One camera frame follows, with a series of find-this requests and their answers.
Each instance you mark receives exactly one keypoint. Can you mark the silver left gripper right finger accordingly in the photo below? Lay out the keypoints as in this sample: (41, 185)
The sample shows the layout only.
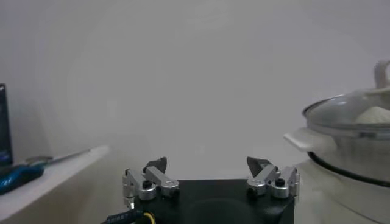
(265, 175)

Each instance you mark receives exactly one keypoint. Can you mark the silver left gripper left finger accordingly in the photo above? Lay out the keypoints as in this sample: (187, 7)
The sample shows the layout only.
(152, 176)

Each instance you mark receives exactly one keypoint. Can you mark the glass pot lid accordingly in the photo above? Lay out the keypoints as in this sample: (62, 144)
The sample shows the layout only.
(335, 112)

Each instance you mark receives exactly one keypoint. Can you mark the white steamed baozi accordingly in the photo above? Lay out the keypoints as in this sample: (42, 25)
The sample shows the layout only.
(374, 117)

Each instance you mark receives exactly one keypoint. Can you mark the stainless steel steamer basket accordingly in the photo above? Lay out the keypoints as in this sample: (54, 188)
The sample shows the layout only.
(359, 155)

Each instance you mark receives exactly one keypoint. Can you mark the white electric pot base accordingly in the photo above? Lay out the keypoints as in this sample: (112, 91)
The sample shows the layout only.
(335, 194)

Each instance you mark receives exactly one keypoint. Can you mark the white side table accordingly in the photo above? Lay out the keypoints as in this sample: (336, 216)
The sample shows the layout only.
(55, 179)

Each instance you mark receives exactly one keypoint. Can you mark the blue computer mouse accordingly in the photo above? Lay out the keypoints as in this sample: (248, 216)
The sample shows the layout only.
(18, 179)

